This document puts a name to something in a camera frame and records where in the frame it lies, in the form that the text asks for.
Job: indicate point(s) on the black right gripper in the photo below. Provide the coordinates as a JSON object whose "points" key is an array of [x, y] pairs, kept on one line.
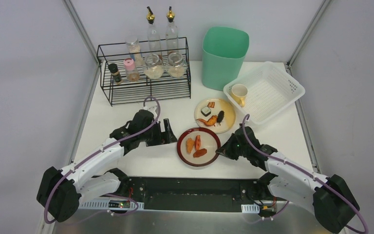
{"points": [[231, 151]]}

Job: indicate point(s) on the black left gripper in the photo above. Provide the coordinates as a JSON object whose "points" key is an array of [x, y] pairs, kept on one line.
{"points": [[160, 133]]}

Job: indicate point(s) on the red food piece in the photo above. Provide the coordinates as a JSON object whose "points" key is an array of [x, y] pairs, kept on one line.
{"points": [[197, 142]]}

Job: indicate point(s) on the red rimmed plate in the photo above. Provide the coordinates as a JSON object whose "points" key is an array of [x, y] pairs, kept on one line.
{"points": [[209, 141]]}

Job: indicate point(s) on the yellow food piece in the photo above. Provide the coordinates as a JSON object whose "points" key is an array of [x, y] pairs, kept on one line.
{"points": [[239, 93]]}

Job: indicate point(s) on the glass rice jar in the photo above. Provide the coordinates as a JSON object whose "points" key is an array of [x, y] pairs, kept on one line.
{"points": [[154, 68], [176, 65]]}

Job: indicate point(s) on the pink cap spice jar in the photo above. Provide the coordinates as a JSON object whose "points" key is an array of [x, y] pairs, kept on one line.
{"points": [[132, 73]]}

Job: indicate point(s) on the black cap spice jar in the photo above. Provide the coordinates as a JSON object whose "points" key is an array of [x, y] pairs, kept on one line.
{"points": [[115, 74]]}

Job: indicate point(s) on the glass oil bottle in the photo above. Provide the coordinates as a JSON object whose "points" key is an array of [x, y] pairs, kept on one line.
{"points": [[153, 35], [171, 34]]}

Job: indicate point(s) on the silver lid bead jar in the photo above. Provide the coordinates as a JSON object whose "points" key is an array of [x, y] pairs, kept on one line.
{"points": [[134, 49]]}

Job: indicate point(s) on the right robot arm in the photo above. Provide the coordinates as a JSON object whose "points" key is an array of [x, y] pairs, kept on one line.
{"points": [[328, 198]]}

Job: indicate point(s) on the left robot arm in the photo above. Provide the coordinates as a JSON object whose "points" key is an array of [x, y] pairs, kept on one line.
{"points": [[62, 191]]}

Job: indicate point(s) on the orange fried nugget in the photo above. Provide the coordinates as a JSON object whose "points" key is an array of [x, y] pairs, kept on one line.
{"points": [[190, 145]]}

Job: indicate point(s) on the black spiky sea cucumber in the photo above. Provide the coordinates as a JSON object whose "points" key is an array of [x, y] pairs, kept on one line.
{"points": [[220, 117]]}

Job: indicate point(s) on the brown fried piece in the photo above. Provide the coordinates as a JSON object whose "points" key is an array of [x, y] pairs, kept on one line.
{"points": [[200, 153]]}

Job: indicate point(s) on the fried chicken wing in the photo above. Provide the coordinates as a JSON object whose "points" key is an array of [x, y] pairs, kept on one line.
{"points": [[210, 122]]}

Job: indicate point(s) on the sushi roll piece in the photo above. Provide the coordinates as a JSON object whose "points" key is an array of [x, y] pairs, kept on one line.
{"points": [[206, 111]]}

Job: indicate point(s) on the cream floral plate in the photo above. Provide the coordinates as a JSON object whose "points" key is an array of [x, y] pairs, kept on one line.
{"points": [[220, 104]]}

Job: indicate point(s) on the small orange food piece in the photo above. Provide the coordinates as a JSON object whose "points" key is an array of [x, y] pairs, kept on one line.
{"points": [[211, 104]]}

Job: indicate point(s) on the white plastic basket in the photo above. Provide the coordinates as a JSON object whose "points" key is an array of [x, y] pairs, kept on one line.
{"points": [[270, 90]]}

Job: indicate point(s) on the green trash bin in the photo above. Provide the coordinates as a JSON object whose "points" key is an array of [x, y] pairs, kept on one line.
{"points": [[224, 50]]}

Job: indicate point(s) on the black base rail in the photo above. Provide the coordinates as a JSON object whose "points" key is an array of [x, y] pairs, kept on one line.
{"points": [[196, 194]]}

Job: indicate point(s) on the black wire rack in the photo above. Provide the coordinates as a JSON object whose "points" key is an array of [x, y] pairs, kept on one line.
{"points": [[163, 88]]}

